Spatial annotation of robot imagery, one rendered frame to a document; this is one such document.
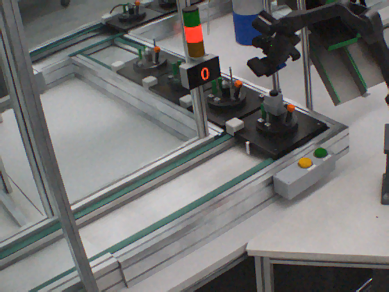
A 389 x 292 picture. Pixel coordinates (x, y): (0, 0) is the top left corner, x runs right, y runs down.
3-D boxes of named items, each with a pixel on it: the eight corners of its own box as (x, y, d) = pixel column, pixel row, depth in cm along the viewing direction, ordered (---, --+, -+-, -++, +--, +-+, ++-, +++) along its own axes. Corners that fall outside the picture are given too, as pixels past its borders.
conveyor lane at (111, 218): (327, 151, 209) (326, 126, 204) (116, 277, 171) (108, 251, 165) (271, 122, 229) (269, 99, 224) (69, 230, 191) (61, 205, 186)
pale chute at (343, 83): (362, 95, 212) (367, 90, 208) (334, 106, 208) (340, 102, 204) (326, 27, 217) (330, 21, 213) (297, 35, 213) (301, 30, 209)
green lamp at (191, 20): (204, 23, 185) (202, 9, 182) (190, 29, 182) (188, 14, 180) (194, 20, 188) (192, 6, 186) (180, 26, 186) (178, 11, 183)
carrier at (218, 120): (275, 103, 222) (271, 72, 216) (223, 131, 211) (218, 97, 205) (230, 83, 240) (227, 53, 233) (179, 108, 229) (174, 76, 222)
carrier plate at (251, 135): (326, 128, 204) (326, 123, 203) (276, 160, 193) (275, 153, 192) (278, 105, 221) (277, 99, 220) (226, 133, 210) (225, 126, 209)
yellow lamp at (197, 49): (208, 53, 190) (206, 39, 187) (195, 59, 188) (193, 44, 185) (198, 49, 193) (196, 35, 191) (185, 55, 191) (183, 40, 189)
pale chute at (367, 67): (385, 80, 219) (392, 76, 215) (360, 91, 215) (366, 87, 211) (351, 16, 224) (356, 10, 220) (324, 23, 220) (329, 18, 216)
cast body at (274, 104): (287, 111, 202) (285, 92, 198) (277, 116, 200) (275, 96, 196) (269, 103, 208) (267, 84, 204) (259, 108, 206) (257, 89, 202)
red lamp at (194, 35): (206, 39, 187) (204, 24, 185) (193, 44, 185) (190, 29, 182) (196, 35, 191) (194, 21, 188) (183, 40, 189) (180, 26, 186)
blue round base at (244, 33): (274, 38, 294) (271, 10, 287) (251, 48, 287) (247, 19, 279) (253, 30, 306) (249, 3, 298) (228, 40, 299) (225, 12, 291)
